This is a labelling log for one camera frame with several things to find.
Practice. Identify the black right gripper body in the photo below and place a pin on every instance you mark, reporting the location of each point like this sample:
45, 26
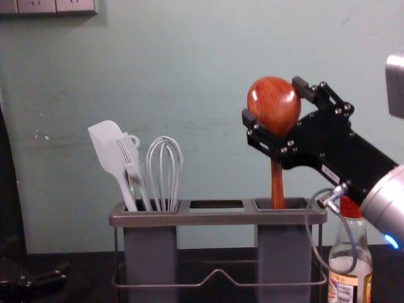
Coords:
331, 145

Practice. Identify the grey slotted utensil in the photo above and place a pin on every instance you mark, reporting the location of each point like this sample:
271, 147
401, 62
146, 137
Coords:
135, 180

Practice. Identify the grey wall socket panel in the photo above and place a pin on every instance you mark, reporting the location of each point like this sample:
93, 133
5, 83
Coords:
47, 6

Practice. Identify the red-brown wooden spoon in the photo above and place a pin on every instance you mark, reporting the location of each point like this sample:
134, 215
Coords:
273, 101

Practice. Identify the grey plastic rack container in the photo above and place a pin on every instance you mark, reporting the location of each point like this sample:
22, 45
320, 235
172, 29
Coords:
282, 252
150, 252

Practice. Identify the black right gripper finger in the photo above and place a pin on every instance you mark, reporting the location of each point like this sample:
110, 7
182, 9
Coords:
331, 99
265, 139

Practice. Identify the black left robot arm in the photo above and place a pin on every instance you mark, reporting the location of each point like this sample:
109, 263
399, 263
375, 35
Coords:
9, 189

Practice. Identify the grey silicone spatula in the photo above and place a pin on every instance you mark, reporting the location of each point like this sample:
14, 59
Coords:
105, 142

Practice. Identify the glass bottle with red cap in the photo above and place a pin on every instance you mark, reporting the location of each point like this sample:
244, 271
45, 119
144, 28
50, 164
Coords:
350, 246

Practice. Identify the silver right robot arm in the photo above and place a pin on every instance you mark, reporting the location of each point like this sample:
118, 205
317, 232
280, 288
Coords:
386, 199

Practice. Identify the black table cloth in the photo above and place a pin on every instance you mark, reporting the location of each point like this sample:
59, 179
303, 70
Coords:
88, 268

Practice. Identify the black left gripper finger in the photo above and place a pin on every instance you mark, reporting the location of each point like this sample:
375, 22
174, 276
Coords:
50, 273

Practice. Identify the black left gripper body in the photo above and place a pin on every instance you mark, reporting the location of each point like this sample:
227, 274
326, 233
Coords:
14, 284

